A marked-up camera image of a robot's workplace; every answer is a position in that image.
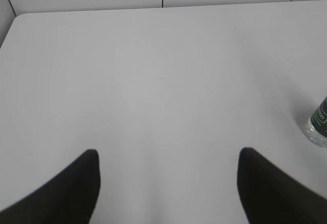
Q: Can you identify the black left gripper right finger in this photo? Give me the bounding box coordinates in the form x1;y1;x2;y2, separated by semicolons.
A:
237;147;326;223

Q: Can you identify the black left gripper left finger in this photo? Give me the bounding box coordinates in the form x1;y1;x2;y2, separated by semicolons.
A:
1;149;101;223

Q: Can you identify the clear cestbon water bottle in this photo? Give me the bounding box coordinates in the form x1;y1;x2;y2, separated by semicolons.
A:
305;98;326;148

